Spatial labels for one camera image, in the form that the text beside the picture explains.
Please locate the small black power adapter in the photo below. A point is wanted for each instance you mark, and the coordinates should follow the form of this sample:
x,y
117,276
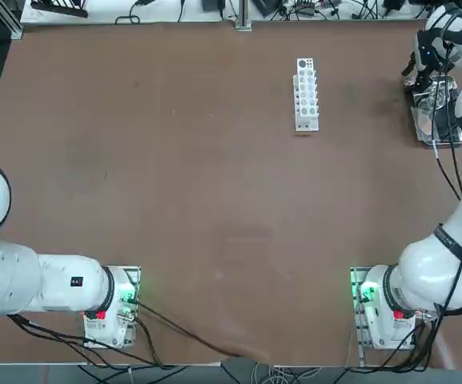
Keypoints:
x,y
392,4

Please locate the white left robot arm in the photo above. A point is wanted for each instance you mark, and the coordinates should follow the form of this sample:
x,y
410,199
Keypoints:
x,y
14,276

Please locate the steel tray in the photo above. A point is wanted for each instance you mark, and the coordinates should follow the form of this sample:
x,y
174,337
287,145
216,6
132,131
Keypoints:
x,y
443,124

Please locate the glass test tube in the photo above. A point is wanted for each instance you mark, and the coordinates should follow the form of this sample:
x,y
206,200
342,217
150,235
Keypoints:
x,y
408,82

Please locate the white test tube rack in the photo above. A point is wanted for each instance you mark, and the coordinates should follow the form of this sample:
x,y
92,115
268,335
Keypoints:
x,y
306,100

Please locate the ribbed black power adapter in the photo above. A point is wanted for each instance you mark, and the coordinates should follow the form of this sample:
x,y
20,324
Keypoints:
x,y
266,7

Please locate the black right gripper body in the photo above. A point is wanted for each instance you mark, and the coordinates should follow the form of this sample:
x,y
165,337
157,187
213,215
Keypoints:
x,y
431,52

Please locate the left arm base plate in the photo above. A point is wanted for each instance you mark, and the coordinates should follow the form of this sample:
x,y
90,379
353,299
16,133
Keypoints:
x,y
134,272

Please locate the aluminium post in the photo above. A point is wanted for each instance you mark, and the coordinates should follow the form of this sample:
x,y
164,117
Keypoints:
x,y
243,16

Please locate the aluminium frame rail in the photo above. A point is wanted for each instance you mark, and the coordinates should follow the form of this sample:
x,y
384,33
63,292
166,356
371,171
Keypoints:
x,y
2,16

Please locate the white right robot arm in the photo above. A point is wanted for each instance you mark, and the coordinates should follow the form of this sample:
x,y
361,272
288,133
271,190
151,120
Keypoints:
x,y
427,264

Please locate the black orange power device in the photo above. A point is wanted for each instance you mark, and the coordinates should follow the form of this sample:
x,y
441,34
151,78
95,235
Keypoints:
x,y
304,3

